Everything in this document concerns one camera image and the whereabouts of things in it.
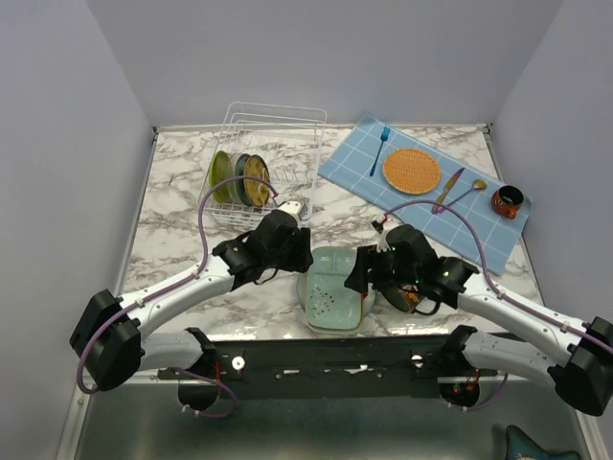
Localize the small brown clay cup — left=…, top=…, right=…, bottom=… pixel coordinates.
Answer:
left=491, top=185, right=525, bottom=219

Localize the white wire dish rack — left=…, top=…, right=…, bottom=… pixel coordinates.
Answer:
left=202, top=102, right=327, bottom=228

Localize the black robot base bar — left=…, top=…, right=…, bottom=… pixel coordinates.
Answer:
left=187, top=333, right=478, bottom=401

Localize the iridescent rainbow spoon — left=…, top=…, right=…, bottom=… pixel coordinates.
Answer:
left=434, top=178, right=487, bottom=215

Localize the lime green round plate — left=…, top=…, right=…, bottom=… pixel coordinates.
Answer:
left=209, top=150, right=233, bottom=204

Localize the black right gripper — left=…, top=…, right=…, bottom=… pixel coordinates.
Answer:
left=343, top=243, right=420, bottom=292

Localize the blue floral ceramic plate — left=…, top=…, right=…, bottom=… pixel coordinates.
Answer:
left=233, top=153, right=252, bottom=206

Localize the yellow patterned round plate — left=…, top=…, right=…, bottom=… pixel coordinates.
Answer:
left=243, top=155, right=270, bottom=208

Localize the black skull pattern mug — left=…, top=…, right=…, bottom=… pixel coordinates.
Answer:
left=380, top=285, right=441, bottom=316

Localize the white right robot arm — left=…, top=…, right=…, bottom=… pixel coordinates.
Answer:
left=344, top=224, right=612, bottom=416

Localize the dark teal star object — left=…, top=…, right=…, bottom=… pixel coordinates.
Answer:
left=505, top=425, right=581, bottom=460

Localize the teal square ceramic plate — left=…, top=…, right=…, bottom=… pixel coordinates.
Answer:
left=304, top=246, right=363, bottom=334

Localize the iridescent rainbow knife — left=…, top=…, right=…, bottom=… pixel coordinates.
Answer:
left=431, top=168, right=465, bottom=215

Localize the blue metal fork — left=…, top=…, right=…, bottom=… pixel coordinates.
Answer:
left=369, top=126, right=391, bottom=177

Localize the white watermelon round plate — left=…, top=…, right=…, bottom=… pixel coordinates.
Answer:
left=296, top=273, right=376, bottom=317

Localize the round woven wicker plate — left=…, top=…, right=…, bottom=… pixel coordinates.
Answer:
left=382, top=148, right=441, bottom=195

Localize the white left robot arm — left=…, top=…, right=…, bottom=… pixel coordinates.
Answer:
left=69, top=210, right=313, bottom=394

